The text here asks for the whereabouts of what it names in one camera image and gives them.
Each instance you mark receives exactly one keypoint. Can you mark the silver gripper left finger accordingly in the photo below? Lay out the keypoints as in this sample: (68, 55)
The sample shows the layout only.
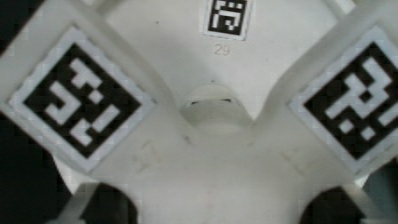
(99, 206)

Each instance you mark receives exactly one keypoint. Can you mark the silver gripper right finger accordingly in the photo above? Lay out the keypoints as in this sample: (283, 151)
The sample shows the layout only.
(342, 206)

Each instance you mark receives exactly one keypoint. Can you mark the white cross-shaped table base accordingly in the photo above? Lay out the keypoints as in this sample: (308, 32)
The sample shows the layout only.
(45, 79)

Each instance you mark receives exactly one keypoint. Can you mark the white round table top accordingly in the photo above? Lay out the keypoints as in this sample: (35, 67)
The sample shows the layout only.
(303, 54)

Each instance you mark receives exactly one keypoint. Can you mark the white cylindrical table leg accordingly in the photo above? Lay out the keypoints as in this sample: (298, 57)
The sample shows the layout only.
(214, 110)

